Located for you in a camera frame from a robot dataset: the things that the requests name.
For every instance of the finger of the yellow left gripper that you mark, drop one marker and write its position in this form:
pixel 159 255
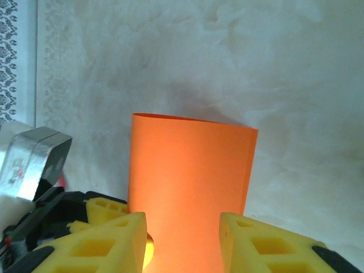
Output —
pixel 108 211
pixel 78 226

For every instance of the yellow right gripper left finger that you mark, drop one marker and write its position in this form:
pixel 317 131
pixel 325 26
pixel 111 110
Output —
pixel 113 244

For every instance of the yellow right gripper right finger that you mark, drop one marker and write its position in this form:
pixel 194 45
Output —
pixel 247 256

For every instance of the orange paper sheet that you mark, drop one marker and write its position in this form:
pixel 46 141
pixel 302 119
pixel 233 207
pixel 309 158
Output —
pixel 187 176

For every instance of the red packet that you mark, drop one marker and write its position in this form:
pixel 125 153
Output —
pixel 65 182

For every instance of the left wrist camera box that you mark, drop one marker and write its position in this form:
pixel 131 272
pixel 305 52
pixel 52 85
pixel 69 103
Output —
pixel 25 165

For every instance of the aluminium profile frame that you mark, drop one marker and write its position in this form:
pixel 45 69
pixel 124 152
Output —
pixel 27 57

